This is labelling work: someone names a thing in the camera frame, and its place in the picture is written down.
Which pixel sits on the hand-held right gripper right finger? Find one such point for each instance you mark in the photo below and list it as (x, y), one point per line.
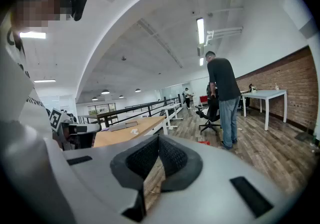
(212, 180)

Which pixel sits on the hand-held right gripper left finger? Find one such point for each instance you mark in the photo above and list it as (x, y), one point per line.
(100, 180)

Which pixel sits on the white ceiling pipes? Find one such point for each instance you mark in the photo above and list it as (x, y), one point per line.
(227, 31)

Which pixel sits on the ceiling air vent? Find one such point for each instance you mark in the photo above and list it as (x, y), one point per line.
(200, 50)

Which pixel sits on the grey flat box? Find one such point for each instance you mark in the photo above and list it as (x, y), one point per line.
(122, 126)

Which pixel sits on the long ceiling tube light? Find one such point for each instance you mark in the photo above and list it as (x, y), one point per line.
(200, 30)

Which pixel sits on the white table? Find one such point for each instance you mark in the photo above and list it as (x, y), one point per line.
(265, 93)

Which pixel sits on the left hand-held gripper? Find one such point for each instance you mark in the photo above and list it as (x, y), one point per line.
(56, 119)

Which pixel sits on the short ceiling tube light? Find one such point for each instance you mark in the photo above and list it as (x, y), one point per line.
(201, 61)

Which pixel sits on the person's head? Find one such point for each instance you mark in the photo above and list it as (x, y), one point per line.
(37, 8)

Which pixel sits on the window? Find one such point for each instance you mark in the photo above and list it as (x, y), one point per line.
(101, 109)

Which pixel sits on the red storage cabinet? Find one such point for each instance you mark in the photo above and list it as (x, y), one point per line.
(203, 99)

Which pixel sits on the white standing desk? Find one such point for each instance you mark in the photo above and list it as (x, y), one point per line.
(172, 106)

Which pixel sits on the white cloth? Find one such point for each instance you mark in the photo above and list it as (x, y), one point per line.
(205, 111)

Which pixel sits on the black headrest office chair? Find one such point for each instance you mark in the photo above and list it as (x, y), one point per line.
(212, 113)

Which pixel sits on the black metal railing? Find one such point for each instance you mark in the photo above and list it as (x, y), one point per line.
(179, 100)

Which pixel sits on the small potted plant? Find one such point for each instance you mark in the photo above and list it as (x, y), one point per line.
(253, 89)

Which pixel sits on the person's white printed shirt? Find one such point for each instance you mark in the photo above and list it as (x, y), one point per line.
(12, 93)

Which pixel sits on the light wooden desk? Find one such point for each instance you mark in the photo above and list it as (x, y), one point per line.
(120, 135)

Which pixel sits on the black head-worn camera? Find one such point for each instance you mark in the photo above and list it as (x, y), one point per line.
(79, 5)

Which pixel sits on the purple flat item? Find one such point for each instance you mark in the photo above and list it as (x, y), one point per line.
(105, 130)

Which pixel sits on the ceiling strip light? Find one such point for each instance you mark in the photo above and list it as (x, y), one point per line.
(32, 35)
(45, 81)

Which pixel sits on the white crumpled paper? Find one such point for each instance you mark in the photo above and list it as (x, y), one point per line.
(134, 131)

